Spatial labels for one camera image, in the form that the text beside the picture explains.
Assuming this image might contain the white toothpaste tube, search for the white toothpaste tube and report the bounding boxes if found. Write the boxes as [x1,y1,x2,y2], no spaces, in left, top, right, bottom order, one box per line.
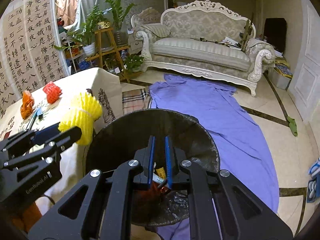
[152,174,165,184]

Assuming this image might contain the black lined trash bin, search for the black lined trash bin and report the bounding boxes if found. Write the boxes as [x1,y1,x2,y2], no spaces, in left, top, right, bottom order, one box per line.
[85,109,220,227]

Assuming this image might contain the purple cloth on floor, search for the purple cloth on floor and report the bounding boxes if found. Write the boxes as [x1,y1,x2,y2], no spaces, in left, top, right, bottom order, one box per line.
[149,73,281,240]

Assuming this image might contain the gold label dark bottle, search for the gold label dark bottle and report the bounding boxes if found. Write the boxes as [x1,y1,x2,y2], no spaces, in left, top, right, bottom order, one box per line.
[155,167,167,179]

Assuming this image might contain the tall dark green plant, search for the tall dark green plant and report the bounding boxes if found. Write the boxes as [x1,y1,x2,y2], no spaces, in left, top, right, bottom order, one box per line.
[105,0,136,47]

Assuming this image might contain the floral cream tablecloth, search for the floral cream tablecloth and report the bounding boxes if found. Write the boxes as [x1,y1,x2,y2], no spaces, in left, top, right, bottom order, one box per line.
[1,68,123,200]

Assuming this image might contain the white panel door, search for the white panel door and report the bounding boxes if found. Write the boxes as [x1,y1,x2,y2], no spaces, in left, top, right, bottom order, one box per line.
[289,0,319,122]

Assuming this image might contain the plaid floor mat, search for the plaid floor mat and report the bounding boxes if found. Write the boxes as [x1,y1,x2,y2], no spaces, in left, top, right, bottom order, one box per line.
[122,87,152,114]

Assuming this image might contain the ornate white armchair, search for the ornate white armchair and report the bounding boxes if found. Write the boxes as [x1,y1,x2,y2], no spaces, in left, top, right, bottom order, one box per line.
[131,7,161,28]

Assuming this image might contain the white potted green plant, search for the white potted green plant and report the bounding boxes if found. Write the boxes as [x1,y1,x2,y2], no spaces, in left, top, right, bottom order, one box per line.
[53,5,110,57]

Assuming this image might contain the grey storage box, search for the grey storage box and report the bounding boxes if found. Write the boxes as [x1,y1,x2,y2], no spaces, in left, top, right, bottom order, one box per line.
[268,57,293,90]

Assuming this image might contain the blue white slippers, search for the blue white slippers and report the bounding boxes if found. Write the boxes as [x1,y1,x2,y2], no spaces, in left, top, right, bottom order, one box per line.
[307,158,320,203]

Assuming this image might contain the wooden plant stand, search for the wooden plant stand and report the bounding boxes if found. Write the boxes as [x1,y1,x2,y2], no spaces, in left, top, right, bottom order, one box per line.
[85,27,130,82]

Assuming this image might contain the ornate white sofa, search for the ornate white sofa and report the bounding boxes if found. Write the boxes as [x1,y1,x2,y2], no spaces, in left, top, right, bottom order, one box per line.
[131,0,276,96]

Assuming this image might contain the red plastic bag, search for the red plastic bag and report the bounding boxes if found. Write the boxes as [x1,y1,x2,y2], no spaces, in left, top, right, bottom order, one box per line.
[134,181,170,208]

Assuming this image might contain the orange plastic bag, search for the orange plastic bag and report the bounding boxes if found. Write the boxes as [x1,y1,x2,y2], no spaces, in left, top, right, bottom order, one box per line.
[20,90,34,120]

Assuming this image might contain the yellow foam fruit net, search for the yellow foam fruit net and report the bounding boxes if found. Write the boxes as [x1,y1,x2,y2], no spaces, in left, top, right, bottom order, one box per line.
[58,92,103,146]

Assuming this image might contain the light blue tube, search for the light blue tube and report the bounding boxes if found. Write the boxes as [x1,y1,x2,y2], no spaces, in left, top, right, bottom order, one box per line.
[26,107,43,131]

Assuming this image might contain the calligraphy wall scroll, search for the calligraphy wall scroll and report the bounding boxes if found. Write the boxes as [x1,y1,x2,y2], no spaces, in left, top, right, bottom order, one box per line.
[1,0,69,115]

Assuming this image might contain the small floor potted plant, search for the small floor potted plant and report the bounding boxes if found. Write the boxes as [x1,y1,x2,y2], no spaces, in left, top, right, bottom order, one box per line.
[124,54,144,74]

